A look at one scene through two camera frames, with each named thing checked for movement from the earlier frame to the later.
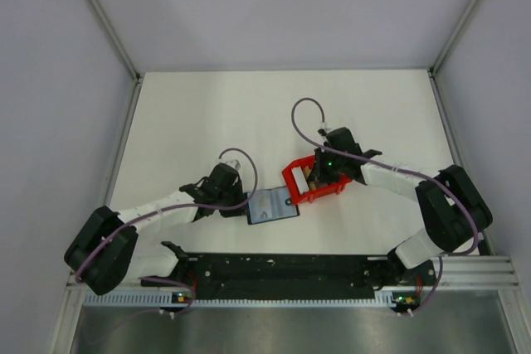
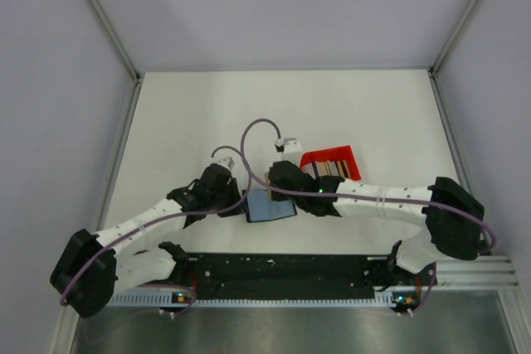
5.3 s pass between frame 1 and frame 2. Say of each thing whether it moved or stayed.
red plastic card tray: moved
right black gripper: moved
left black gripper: stayed
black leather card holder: stayed
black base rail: stayed
